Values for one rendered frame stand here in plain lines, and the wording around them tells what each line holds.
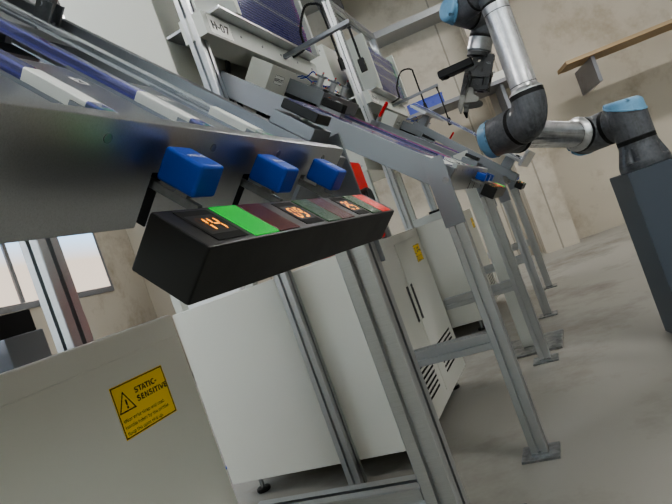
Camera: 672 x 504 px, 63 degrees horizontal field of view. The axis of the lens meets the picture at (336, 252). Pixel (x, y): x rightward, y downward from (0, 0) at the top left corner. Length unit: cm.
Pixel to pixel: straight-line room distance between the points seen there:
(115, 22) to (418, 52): 411
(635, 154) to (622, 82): 388
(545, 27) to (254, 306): 468
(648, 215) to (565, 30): 405
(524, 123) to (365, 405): 90
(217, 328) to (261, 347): 16
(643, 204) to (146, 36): 158
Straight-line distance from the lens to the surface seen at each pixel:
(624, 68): 586
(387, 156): 141
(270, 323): 160
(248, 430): 176
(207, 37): 167
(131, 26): 186
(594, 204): 563
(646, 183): 193
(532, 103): 166
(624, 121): 198
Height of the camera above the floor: 61
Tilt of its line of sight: 1 degrees up
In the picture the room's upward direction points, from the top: 20 degrees counter-clockwise
